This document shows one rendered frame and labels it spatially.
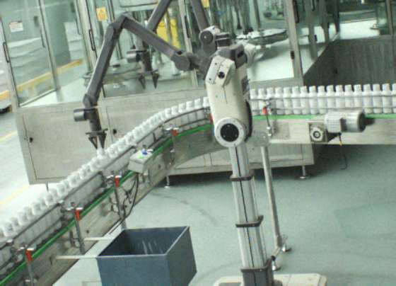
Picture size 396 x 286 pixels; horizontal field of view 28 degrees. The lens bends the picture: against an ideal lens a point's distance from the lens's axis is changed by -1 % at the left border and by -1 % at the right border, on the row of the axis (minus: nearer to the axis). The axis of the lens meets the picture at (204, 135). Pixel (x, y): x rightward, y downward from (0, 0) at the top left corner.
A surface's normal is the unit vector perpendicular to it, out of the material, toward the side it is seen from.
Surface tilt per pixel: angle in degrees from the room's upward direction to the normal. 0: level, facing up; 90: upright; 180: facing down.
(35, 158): 90
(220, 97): 90
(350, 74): 90
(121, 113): 90
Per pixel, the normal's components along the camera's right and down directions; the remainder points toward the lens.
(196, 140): 0.59, 0.09
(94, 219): 0.95, -0.08
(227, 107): -0.25, 0.44
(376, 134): -0.56, 0.28
